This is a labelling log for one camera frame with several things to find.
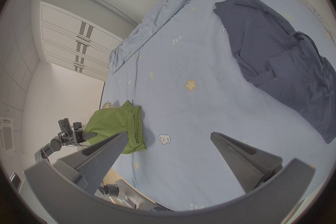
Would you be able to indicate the green shorts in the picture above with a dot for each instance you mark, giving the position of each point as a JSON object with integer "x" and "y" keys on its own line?
{"x": 110, "y": 123}

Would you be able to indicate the pale blue quilt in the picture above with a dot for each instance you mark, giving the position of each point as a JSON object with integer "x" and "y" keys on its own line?
{"x": 168, "y": 13}

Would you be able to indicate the white ceiling air conditioner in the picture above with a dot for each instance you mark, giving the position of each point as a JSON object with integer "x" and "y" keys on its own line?
{"x": 6, "y": 136}

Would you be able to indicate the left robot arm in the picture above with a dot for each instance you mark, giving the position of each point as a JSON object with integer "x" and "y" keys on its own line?
{"x": 53, "y": 144}

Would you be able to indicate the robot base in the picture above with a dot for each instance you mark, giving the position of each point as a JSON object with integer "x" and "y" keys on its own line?
{"x": 128, "y": 195}

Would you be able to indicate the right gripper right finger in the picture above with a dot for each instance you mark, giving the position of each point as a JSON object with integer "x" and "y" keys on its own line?
{"x": 244, "y": 162}

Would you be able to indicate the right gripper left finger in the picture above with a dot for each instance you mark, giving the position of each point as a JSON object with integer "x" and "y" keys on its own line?
{"x": 97, "y": 165}

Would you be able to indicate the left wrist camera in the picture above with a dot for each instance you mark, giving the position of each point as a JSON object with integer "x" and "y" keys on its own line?
{"x": 77, "y": 125}

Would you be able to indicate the round woven basket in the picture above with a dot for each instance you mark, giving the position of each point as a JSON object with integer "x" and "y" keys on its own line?
{"x": 107, "y": 105}

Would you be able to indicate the white wardrobe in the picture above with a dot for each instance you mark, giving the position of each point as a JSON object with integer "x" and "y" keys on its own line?
{"x": 60, "y": 34}

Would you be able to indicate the dark blue garment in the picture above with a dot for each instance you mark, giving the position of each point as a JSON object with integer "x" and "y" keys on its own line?
{"x": 275, "y": 47}

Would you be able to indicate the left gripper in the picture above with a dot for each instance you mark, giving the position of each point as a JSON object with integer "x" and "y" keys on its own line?
{"x": 77, "y": 136}

